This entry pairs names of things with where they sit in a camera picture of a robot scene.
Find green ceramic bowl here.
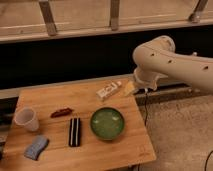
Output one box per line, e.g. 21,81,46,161
90,107,125,141

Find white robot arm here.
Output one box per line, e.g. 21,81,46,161
124,36,213,96

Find white tube box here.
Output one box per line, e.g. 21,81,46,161
96,81,122,101

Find wooden table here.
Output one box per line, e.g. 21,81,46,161
0,80,156,171

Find black striped case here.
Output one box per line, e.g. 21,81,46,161
68,118,81,147

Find red chili pepper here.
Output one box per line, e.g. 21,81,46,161
50,108,73,118

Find blue sponge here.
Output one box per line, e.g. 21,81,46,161
24,135,49,160

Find white plastic cup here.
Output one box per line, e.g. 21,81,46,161
14,107,39,132

